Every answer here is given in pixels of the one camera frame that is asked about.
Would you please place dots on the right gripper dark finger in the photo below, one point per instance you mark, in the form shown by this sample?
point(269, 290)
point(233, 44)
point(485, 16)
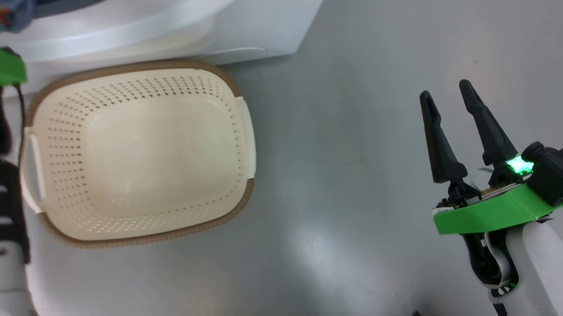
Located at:
point(492, 135)
point(442, 153)

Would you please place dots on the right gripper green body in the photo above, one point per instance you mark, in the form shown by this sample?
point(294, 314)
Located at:
point(490, 213)

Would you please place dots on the blue cartoon print garment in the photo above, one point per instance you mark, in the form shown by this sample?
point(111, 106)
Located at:
point(4, 16)

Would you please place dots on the white front-load washing machine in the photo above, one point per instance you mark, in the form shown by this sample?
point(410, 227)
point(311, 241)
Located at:
point(253, 23)

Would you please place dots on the cream perforated laundry basket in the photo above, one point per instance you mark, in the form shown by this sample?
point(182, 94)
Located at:
point(139, 152)

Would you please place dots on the round white filter cover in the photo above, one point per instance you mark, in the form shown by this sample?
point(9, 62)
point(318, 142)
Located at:
point(241, 51)

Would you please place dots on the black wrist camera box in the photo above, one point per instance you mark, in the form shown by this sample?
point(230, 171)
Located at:
point(556, 170)

